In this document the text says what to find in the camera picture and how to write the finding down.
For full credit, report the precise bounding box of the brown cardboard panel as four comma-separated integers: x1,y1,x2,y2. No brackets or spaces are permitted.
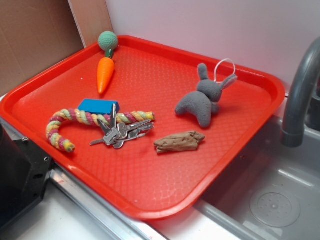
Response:
0,0,84,96

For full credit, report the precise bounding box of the blue rectangular block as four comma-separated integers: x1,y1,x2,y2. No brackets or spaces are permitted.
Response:
78,98,120,115

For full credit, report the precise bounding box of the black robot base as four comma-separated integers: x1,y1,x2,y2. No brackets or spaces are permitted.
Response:
0,126,54,231

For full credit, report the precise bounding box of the bunch of silver keys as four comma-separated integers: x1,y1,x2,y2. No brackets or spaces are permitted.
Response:
90,103,155,149

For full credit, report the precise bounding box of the brown wood piece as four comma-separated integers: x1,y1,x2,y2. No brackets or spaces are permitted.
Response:
153,130,206,154

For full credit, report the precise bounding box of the grey toy sink basin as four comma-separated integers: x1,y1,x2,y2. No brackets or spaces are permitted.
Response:
195,117,320,240

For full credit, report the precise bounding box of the red plastic tray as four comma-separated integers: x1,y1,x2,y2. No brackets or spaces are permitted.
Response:
0,36,285,221

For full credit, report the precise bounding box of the grey plush bunny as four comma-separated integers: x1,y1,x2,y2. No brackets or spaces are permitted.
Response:
174,58,238,128

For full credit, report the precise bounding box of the multicolour braided rope toy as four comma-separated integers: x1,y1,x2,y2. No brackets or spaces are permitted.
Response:
46,109,146,153

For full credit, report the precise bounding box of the grey plastic faucet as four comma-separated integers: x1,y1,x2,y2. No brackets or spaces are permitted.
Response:
280,38,320,148

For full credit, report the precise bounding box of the orange toy carrot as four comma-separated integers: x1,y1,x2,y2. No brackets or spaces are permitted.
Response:
96,49,115,95

